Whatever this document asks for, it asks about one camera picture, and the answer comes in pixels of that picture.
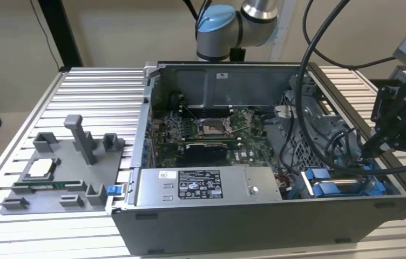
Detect blue disk wire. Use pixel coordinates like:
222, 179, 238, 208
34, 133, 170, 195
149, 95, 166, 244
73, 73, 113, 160
344, 132, 380, 172

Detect black disk wire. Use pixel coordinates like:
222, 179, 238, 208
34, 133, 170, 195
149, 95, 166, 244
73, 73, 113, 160
324, 128, 363, 168

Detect hard disk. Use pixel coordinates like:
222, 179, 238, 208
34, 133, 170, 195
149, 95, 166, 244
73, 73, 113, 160
304, 159, 383, 187

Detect grey metal disk bay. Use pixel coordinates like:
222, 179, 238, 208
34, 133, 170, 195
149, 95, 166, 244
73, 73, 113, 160
264, 90, 356, 173

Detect blue disk carrier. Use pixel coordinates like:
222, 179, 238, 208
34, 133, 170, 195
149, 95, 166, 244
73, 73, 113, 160
313, 181, 387, 198

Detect black RAM slot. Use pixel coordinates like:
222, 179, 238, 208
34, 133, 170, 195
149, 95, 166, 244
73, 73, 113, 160
181, 105, 234, 110

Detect green motherboard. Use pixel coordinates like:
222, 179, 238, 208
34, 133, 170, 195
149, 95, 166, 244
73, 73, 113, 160
151, 106, 280, 169

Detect CPU socket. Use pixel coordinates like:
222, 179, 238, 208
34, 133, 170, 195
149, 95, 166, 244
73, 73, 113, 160
197, 117, 234, 135

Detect black graphics card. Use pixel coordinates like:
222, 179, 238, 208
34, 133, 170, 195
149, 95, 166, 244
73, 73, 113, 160
181, 142, 230, 166

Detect thin metal locking lever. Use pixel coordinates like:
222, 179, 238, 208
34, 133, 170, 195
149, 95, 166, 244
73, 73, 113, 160
184, 105, 200, 121

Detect grey open PC case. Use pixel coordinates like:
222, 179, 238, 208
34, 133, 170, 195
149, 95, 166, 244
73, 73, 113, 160
111, 60, 406, 256

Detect silver power supply unit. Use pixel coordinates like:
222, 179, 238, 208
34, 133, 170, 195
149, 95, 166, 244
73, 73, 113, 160
134, 166, 284, 207

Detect grey parts rack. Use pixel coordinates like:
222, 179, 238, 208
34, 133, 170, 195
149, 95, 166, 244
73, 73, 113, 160
0, 114, 127, 216

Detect green RAM stick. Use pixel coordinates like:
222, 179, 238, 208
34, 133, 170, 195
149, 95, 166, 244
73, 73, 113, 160
14, 181, 85, 188

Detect silver CPU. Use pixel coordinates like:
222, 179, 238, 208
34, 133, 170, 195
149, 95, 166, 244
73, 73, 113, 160
26, 159, 59, 178

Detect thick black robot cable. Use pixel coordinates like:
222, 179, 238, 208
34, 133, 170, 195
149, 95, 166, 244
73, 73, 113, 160
297, 0, 406, 175

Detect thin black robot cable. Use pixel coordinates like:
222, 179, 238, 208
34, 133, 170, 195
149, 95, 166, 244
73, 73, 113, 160
307, 0, 397, 68

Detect black internal case wire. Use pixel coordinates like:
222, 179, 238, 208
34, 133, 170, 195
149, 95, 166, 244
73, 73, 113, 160
278, 94, 300, 176

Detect red power supply wires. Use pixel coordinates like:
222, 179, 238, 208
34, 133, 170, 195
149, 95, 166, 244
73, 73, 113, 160
277, 174, 297, 191

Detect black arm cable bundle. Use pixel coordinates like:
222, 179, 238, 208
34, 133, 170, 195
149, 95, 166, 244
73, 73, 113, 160
182, 0, 214, 29

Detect black frame post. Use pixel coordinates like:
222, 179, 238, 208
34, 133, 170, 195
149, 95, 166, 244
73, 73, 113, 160
37, 0, 85, 68

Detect thin black wall cable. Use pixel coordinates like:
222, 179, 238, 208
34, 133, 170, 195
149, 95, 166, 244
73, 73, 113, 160
30, 0, 65, 72

